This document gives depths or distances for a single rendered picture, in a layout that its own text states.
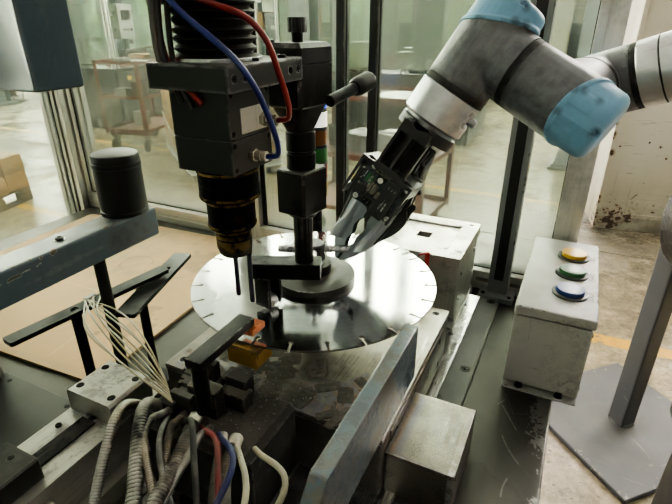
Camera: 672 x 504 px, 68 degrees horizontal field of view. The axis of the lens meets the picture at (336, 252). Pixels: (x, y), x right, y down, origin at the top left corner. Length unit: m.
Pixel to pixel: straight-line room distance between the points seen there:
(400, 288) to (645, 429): 1.50
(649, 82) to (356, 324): 0.41
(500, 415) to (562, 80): 0.48
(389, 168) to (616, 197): 3.21
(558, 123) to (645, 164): 3.16
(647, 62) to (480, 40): 0.19
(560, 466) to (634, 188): 2.29
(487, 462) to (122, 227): 0.56
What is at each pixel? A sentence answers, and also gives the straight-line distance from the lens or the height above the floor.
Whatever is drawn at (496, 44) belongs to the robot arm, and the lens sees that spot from 0.56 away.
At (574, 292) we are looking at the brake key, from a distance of 0.81.
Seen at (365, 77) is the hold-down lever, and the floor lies 1.22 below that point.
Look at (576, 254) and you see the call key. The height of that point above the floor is 0.91.
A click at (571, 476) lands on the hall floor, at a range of 1.82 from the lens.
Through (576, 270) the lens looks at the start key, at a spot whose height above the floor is 0.91.
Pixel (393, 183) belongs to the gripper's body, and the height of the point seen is 1.10.
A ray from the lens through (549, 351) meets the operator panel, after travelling 0.80.
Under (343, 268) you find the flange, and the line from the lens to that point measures 0.68.
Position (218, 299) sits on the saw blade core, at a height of 0.95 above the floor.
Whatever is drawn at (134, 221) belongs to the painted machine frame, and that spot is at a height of 1.04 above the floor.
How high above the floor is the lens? 1.27
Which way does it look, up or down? 25 degrees down
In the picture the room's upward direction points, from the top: straight up
